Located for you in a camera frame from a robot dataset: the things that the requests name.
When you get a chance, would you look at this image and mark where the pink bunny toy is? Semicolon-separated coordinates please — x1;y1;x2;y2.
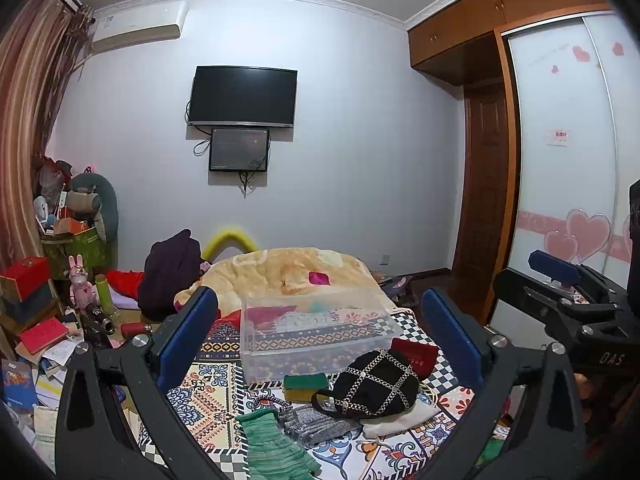
68;255;98;310

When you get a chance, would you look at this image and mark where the small black wall monitor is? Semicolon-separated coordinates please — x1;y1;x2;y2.
208;128;270;172

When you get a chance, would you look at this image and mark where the red box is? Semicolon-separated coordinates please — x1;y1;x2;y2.
0;257;51;302

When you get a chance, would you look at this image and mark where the white sliding wardrobe door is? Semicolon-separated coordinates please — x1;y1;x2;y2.
504;12;639;286

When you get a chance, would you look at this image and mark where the brown wooden door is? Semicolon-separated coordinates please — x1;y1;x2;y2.
452;84;508;315

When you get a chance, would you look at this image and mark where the clear plastic storage box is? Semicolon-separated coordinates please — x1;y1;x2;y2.
240;287;402;385

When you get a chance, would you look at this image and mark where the wall-mounted black television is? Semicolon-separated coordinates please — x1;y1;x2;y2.
186;65;297;127

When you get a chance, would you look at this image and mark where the striped brown curtain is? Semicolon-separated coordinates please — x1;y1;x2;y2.
1;0;93;269

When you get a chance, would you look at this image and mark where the white cloth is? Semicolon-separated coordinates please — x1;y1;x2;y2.
362;386;439;440

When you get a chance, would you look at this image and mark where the green yellow sponge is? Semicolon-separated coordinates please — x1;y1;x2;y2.
282;373;329;403

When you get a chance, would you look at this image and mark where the red cloth on floor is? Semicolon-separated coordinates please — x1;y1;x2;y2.
105;270;144;300

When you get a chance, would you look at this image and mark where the green bottle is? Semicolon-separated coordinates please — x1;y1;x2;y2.
96;274;115;316

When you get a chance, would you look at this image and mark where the dark purple jacket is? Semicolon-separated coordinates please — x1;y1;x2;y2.
138;229;202;323

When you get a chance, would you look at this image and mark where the red fabric pouch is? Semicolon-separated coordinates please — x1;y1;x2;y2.
390;338;439;380

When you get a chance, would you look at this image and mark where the yellow fuzzy ring cushion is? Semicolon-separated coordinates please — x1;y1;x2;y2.
202;228;258;261

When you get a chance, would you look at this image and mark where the green knitted glove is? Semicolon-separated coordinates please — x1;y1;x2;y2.
235;408;321;480

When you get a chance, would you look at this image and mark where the grey knitted glove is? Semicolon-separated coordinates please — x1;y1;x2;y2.
255;394;362;448

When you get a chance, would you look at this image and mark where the green cardboard box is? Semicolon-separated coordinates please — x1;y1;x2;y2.
41;228;112;280

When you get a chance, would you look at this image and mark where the red book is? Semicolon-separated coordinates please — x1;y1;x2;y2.
20;318;68;354

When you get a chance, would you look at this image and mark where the wooden wardrobe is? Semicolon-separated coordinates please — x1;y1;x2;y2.
406;0;614;86

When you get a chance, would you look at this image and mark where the beige floral quilt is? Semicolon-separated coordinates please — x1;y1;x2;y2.
174;247;398;315

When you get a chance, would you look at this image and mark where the white air conditioner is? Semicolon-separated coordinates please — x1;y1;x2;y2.
91;1;189;53

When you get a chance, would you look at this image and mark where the grey green neck pillow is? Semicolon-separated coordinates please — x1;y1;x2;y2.
66;172;119;258

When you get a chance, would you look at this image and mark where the black diamond-pattern hat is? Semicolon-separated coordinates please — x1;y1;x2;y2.
311;349;421;422

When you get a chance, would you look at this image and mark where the purple bag on floor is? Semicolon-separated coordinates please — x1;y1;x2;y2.
378;275;419;309

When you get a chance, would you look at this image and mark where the patterned bed cover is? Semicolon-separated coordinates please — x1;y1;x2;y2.
134;303;511;480

